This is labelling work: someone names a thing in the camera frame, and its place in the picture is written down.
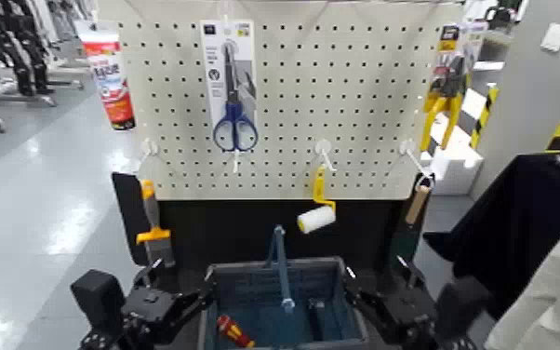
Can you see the white pegboard hook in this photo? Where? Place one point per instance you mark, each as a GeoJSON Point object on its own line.
{"type": "Point", "coordinates": [408, 146]}
{"type": "Point", "coordinates": [324, 148]}
{"type": "Point", "coordinates": [235, 160]}
{"type": "Point", "coordinates": [149, 146]}

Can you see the white foam blocks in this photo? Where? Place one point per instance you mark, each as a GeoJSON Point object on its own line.
{"type": "Point", "coordinates": [456, 166]}

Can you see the cream white pegboard panel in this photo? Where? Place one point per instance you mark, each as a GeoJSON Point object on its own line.
{"type": "Point", "coordinates": [290, 73]}

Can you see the black yellow striped post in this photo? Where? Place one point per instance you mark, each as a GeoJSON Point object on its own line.
{"type": "Point", "coordinates": [485, 112]}

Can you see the white wall switch plate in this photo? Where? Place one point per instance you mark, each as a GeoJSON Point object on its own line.
{"type": "Point", "coordinates": [555, 37]}

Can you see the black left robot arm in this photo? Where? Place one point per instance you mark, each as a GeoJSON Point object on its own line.
{"type": "Point", "coordinates": [111, 339]}

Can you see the grey metal stand base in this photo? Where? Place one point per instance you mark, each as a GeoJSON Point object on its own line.
{"type": "Point", "coordinates": [16, 99]}

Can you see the yellow grey scraper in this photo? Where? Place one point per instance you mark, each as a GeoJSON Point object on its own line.
{"type": "Point", "coordinates": [152, 210]}

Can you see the black cloth covered table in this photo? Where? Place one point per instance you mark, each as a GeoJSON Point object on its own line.
{"type": "Point", "coordinates": [519, 225]}

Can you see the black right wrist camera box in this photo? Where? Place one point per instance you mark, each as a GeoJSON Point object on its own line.
{"type": "Point", "coordinates": [460, 305]}

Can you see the black base panel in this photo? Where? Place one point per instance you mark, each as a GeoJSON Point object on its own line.
{"type": "Point", "coordinates": [241, 229]}

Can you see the black humanoid robot on stand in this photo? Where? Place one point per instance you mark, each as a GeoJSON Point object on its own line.
{"type": "Point", "coordinates": [16, 44]}

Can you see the black adjustable wrench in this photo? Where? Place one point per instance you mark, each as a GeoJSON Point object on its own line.
{"type": "Point", "coordinates": [317, 320]}

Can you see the red white sealant tube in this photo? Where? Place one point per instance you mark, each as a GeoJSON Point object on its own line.
{"type": "Point", "coordinates": [111, 83]}

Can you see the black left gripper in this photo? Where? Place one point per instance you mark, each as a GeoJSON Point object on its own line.
{"type": "Point", "coordinates": [153, 313]}

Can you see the red yellow screwdriver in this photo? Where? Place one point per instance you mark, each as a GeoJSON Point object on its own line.
{"type": "Point", "coordinates": [228, 330]}

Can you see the person in white coat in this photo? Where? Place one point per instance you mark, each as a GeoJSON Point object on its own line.
{"type": "Point", "coordinates": [553, 293]}

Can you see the grey blue plastic crate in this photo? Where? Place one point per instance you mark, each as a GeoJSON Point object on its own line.
{"type": "Point", "coordinates": [250, 266]}

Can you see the yellow pliers in package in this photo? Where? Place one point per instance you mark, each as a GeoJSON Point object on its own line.
{"type": "Point", "coordinates": [448, 83]}

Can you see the blue scissors on white card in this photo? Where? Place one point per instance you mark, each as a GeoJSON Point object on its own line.
{"type": "Point", "coordinates": [216, 49]}

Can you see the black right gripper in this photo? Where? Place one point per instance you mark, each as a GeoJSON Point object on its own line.
{"type": "Point", "coordinates": [407, 315]}

